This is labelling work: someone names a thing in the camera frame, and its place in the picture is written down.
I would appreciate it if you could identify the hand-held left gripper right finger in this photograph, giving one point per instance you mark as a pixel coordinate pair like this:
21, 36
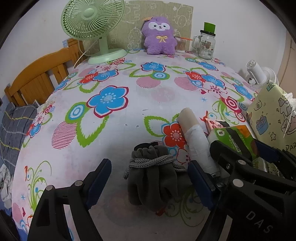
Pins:
200, 185

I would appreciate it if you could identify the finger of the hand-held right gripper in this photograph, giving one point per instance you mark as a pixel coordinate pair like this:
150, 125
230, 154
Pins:
225, 157
269, 151

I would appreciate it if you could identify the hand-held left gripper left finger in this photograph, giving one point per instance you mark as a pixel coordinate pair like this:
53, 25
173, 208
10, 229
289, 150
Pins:
99, 183

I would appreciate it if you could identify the green and orange tissue pack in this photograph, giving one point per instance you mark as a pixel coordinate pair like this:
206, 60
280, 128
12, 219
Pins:
235, 136

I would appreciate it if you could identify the yellow printed fabric storage box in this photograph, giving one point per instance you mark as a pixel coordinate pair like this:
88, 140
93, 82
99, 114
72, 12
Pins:
270, 111

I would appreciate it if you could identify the beige roll with white tape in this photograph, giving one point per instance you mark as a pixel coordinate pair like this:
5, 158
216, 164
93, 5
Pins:
196, 141

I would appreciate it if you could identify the pink printed packet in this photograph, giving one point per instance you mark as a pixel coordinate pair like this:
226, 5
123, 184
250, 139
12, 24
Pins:
214, 124

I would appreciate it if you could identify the white fan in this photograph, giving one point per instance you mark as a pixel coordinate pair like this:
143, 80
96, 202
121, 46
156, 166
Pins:
256, 74

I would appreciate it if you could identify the white cloth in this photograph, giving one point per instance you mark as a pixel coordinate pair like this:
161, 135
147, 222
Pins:
5, 185

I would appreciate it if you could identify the floral tablecloth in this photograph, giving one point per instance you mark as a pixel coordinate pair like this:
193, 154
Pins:
143, 92

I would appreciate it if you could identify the grey plaid cloth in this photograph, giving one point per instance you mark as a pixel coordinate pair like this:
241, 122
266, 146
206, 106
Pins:
16, 125

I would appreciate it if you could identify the glass jar with green lid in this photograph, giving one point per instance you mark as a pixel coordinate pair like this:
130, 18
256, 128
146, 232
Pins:
206, 46

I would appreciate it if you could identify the clear glass cup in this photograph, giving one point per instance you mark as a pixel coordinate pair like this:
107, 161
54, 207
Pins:
180, 46

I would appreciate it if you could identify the wooden headboard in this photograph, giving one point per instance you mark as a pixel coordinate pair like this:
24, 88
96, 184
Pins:
34, 80

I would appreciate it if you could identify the purple plush toy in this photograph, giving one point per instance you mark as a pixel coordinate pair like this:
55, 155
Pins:
159, 37

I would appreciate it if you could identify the green patterned board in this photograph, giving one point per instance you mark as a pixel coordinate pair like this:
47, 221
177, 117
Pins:
182, 16

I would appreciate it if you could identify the green desk fan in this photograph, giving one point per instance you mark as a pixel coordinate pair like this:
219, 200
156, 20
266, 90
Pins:
92, 22

